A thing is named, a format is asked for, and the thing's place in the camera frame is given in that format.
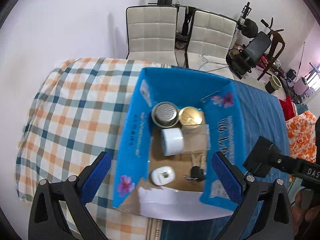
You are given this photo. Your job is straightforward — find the white tape roll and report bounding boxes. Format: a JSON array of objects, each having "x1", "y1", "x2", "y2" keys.
[{"x1": 161, "y1": 128, "x2": 184, "y2": 157}]

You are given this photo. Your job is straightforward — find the blue milk carton box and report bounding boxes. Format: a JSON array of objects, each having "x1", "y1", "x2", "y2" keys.
[{"x1": 113, "y1": 67, "x2": 246, "y2": 221}]

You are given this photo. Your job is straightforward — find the orange white floral cloth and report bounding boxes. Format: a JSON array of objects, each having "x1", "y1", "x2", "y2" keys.
[{"x1": 286, "y1": 111, "x2": 317, "y2": 163}]

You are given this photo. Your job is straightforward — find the black car key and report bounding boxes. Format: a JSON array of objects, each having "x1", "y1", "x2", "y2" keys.
[{"x1": 184, "y1": 154, "x2": 206, "y2": 183}]

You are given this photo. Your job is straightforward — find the black exercise machine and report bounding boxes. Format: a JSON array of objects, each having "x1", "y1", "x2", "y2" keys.
[{"x1": 226, "y1": 2, "x2": 285, "y2": 79}]

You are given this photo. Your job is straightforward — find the white earbud case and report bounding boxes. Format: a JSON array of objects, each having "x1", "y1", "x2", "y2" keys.
[{"x1": 150, "y1": 166, "x2": 175, "y2": 186}]

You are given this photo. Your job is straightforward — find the brown wooden chair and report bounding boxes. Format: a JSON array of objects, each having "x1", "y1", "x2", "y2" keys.
[{"x1": 257, "y1": 29, "x2": 286, "y2": 81}]

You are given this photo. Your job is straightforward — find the green round pot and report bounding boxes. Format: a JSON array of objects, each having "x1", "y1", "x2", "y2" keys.
[{"x1": 265, "y1": 75, "x2": 282, "y2": 94}]

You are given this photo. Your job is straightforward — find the wire clothes hanger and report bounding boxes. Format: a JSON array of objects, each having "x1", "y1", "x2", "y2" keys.
[{"x1": 197, "y1": 54, "x2": 228, "y2": 72}]

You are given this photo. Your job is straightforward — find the silver tin with strainer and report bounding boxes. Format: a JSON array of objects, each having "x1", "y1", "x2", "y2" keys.
[{"x1": 151, "y1": 102, "x2": 178, "y2": 128}]

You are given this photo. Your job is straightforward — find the left white padded chair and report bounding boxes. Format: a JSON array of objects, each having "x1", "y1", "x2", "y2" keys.
[{"x1": 126, "y1": 5, "x2": 178, "y2": 66}]

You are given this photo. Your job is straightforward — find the plaid checked cloth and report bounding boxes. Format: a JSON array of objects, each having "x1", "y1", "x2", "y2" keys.
[{"x1": 15, "y1": 57, "x2": 153, "y2": 205}]

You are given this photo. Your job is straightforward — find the clear acrylic box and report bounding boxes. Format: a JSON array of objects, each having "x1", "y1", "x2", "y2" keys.
[{"x1": 182, "y1": 124, "x2": 210, "y2": 154}]

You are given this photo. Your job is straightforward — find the right white padded chair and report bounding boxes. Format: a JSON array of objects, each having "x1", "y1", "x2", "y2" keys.
[{"x1": 185, "y1": 10, "x2": 236, "y2": 80}]

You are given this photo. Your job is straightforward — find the white padded chair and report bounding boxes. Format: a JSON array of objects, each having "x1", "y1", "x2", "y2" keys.
[
  {"x1": 126, "y1": 5, "x2": 178, "y2": 66},
  {"x1": 185, "y1": 10, "x2": 236, "y2": 80}
]

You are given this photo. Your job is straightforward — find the gold round tin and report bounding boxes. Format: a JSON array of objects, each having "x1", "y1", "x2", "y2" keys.
[{"x1": 178, "y1": 106, "x2": 205, "y2": 126}]

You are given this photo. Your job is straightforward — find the blue striped cloth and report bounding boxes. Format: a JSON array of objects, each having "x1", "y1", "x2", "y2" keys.
[{"x1": 160, "y1": 81, "x2": 289, "y2": 239}]

